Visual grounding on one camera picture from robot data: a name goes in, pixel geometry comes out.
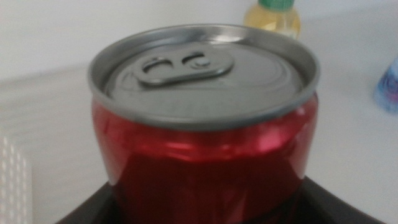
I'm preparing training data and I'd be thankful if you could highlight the white perforated plastic basket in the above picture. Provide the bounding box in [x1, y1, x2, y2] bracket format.
[0, 130, 34, 224]

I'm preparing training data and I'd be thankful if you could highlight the yellow tea bottle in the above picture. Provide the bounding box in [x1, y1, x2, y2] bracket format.
[243, 0, 302, 40]

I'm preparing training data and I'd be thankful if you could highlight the red soda can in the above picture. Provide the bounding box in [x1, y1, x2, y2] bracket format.
[88, 24, 321, 224]

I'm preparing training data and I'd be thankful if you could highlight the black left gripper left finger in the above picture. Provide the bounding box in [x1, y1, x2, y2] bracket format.
[55, 182, 126, 224]

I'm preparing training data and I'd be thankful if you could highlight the clear water bottle blue cap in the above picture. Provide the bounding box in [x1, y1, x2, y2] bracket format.
[373, 57, 398, 114]

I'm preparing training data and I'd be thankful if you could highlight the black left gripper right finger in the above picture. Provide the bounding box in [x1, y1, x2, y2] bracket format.
[291, 175, 387, 224]

